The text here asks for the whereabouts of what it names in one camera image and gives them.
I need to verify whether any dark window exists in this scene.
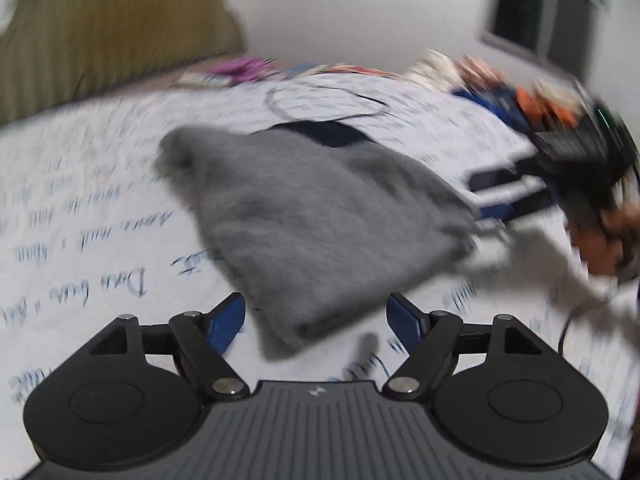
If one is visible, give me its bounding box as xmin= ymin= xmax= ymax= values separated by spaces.
xmin=483 ymin=0 xmax=604 ymax=78

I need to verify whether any black cable on bed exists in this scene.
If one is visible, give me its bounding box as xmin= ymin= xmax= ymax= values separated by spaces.
xmin=264 ymin=81 xmax=392 ymax=122

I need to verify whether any purple cloth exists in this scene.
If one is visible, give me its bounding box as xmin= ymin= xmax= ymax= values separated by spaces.
xmin=207 ymin=56 xmax=269 ymax=84

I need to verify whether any person's right hand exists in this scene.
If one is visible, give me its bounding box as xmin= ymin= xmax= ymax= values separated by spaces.
xmin=565 ymin=203 xmax=639 ymax=276

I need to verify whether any grey sweater with navy sleeves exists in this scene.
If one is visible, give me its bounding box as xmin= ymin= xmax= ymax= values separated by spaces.
xmin=160 ymin=126 xmax=480 ymax=351

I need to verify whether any olive green padded headboard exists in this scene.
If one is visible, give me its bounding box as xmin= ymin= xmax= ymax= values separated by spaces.
xmin=1 ymin=0 xmax=245 ymax=124

